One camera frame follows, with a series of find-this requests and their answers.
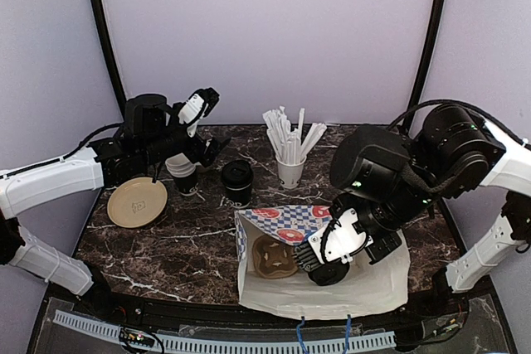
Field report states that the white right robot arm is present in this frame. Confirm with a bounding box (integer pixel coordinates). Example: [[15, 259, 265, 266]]
[[329, 99, 530, 316]]

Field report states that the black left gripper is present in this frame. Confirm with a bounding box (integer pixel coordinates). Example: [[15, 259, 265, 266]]
[[139, 101, 230, 167]]

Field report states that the white slotted cable duct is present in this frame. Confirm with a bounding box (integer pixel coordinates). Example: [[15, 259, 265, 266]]
[[52, 310, 396, 353]]

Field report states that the white cup holding straws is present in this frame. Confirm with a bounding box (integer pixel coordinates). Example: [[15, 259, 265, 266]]
[[276, 158, 306, 189]]

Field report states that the brown pulp cup carrier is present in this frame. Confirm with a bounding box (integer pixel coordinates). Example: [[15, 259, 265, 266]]
[[252, 235, 298, 279]]

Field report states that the checkered paper bag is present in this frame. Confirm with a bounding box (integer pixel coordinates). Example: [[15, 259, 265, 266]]
[[234, 205, 410, 321]]

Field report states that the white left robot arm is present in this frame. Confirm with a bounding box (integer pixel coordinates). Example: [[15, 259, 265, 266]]
[[1, 124, 230, 318]]

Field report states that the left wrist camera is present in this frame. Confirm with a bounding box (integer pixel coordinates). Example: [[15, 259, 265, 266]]
[[124, 94, 168, 138]]

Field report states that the black front rail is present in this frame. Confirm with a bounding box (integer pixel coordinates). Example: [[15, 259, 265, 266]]
[[69, 291, 470, 329]]

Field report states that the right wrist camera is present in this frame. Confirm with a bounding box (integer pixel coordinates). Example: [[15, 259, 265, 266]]
[[329, 124, 410, 203]]

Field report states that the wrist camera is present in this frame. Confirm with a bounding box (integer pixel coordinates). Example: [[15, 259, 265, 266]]
[[124, 94, 168, 138], [329, 124, 410, 203]]

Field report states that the stack of paper cups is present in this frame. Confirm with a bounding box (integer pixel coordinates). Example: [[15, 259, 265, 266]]
[[165, 153, 198, 196]]

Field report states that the beige round plate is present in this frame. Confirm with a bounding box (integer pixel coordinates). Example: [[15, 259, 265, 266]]
[[107, 177, 168, 229]]

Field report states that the bundle of wrapped straws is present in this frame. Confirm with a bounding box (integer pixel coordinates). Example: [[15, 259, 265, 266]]
[[262, 106, 327, 166]]

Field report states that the black coffee cup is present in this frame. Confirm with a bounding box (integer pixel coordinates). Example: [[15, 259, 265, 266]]
[[308, 262, 350, 286], [221, 160, 254, 209]]

